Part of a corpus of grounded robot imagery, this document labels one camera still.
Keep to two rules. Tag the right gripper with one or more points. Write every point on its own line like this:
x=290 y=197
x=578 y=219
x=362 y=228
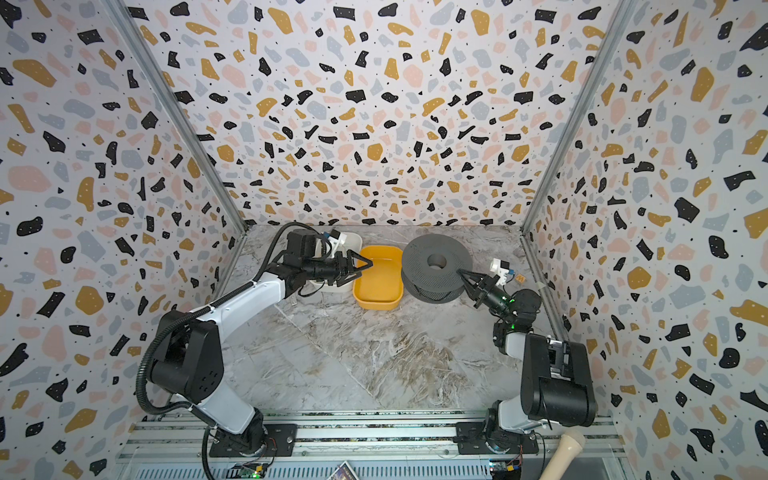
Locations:
x=478 y=289

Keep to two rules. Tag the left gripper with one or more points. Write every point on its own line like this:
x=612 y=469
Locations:
x=345 y=275

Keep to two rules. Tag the grey cable spool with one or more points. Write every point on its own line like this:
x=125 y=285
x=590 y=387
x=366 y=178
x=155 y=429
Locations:
x=429 y=268

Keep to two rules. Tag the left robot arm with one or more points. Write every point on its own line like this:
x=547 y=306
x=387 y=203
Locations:
x=183 y=366

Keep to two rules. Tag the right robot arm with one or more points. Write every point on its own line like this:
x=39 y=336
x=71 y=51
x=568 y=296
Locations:
x=556 y=383

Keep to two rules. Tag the yellow rectangular tray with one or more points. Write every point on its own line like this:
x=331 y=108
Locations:
x=380 y=287

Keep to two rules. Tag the wooden mallet handle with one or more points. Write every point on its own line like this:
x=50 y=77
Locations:
x=571 y=445

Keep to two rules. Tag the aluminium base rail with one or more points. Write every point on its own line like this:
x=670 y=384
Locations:
x=417 y=444

